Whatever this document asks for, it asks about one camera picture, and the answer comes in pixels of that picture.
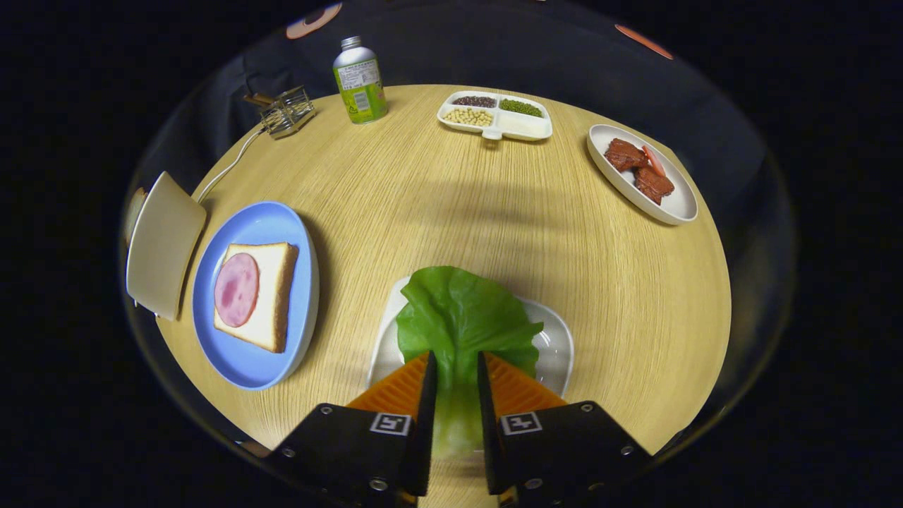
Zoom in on white square plate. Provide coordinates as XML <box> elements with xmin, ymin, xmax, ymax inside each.
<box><xmin>367</xmin><ymin>277</ymin><xmax>575</xmax><ymax>399</ymax></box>

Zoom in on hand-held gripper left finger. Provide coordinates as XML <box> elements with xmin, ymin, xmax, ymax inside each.
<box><xmin>262</xmin><ymin>350</ymin><xmax>440</xmax><ymax>508</ymax></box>

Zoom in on green lettuce leaf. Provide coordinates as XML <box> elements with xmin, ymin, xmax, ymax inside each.
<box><xmin>395</xmin><ymin>265</ymin><xmax>545</xmax><ymax>459</ymax></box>

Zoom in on brown meat slice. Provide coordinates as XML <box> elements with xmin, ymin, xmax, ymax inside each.
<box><xmin>633</xmin><ymin>166</ymin><xmax>676</xmax><ymax>205</ymax></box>
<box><xmin>605</xmin><ymin>138</ymin><xmax>650</xmax><ymax>173</ymax></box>

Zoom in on white toaster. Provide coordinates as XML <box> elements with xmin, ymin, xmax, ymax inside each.
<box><xmin>123</xmin><ymin>171</ymin><xmax>207</xmax><ymax>322</ymax></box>

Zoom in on white power cable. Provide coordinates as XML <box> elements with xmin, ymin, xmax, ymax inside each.
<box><xmin>196</xmin><ymin>126</ymin><xmax>272</xmax><ymax>204</ymax></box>

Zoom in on white divided dish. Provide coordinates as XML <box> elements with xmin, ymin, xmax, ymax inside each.
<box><xmin>437</xmin><ymin>90</ymin><xmax>553</xmax><ymax>141</ymax></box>

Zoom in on white oval plate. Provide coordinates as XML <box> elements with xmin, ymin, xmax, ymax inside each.
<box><xmin>587</xmin><ymin>124</ymin><xmax>699</xmax><ymax>226</ymax></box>

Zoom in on green label metal bottle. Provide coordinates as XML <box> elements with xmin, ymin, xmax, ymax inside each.
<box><xmin>332</xmin><ymin>36</ymin><xmax>388</xmax><ymax>126</ymax></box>

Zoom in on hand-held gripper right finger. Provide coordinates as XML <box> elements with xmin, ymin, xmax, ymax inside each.
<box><xmin>476</xmin><ymin>351</ymin><xmax>655</xmax><ymax>508</ymax></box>

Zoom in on pile of soybeans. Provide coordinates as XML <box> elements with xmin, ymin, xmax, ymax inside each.
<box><xmin>444</xmin><ymin>107</ymin><xmax>494</xmax><ymax>128</ymax></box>

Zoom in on metal wire holder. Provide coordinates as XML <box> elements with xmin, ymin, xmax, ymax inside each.
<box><xmin>258</xmin><ymin>85</ymin><xmax>317</xmax><ymax>139</ymax></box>

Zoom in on pile of green beans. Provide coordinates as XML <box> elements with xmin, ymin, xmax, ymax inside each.
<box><xmin>499</xmin><ymin>98</ymin><xmax>545</xmax><ymax>119</ymax></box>

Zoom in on pink ham slice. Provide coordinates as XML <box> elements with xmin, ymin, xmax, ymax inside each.
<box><xmin>214</xmin><ymin>253</ymin><xmax>260</xmax><ymax>328</ymax></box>

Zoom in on white bread slice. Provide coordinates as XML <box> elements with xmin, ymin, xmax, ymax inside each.
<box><xmin>213</xmin><ymin>242</ymin><xmax>300</xmax><ymax>354</ymax></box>

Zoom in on blue round plate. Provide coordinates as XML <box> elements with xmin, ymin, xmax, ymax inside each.
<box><xmin>192</xmin><ymin>201</ymin><xmax>320</xmax><ymax>391</ymax></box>

